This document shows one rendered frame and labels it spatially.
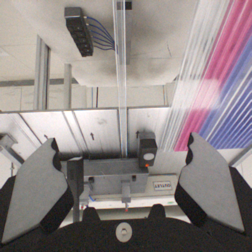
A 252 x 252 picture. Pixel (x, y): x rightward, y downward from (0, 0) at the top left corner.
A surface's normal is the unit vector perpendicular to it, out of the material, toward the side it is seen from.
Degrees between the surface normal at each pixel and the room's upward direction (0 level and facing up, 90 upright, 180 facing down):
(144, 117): 43
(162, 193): 133
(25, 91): 90
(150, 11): 0
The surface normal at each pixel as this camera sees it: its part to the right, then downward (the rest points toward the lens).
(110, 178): 0.04, 0.66
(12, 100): 0.01, -0.10
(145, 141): -0.02, -0.75
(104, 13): 0.04, 0.99
